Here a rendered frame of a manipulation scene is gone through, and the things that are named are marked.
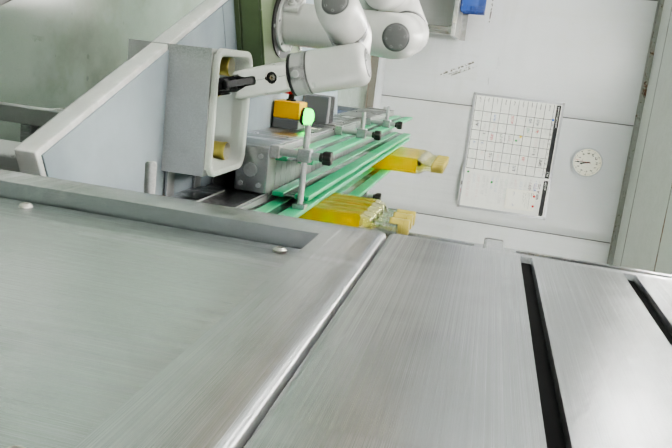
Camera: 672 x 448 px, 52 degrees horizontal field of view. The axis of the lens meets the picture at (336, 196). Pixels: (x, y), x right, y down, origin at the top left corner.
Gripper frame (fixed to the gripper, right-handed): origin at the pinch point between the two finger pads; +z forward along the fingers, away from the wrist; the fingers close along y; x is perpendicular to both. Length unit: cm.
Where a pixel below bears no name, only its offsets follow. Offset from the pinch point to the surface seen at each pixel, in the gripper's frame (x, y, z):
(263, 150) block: -13.4, 10.8, -3.4
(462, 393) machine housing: -14, -95, -48
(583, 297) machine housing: -16, -80, -53
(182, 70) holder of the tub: 3.4, -7.9, 2.0
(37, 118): 0, 24, 55
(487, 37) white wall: 23, 611, -42
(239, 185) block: -19.7, 10.6, 2.8
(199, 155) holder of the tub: -11.3, -8.2, 1.5
